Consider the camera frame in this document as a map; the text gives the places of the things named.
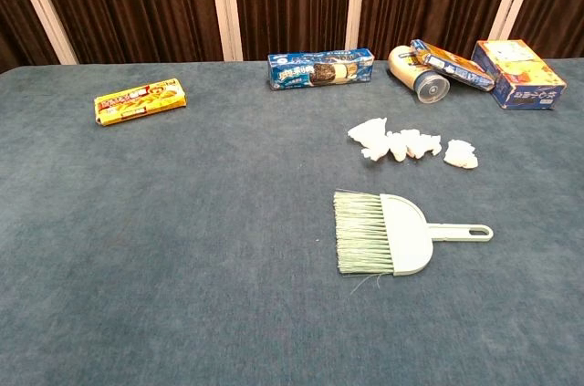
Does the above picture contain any blue table cloth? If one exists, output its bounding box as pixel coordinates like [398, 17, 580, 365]
[0, 58, 584, 386]

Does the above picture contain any yellow snack box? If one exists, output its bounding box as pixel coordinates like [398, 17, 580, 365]
[93, 78, 188, 127]

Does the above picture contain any cream cylindrical can clear lid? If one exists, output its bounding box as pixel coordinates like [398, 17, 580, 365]
[387, 44, 452, 105]

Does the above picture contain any large blue yellow carton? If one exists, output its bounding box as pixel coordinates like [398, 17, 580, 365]
[470, 38, 568, 111]

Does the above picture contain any blue Oreo cookie box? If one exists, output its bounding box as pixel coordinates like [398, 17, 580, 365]
[266, 47, 376, 91]

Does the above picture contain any slim blue orange snack box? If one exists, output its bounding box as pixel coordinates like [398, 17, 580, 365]
[409, 38, 496, 93]

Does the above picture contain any large white crumpled paper scrap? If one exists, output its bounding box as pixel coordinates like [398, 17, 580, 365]
[347, 117, 390, 162]

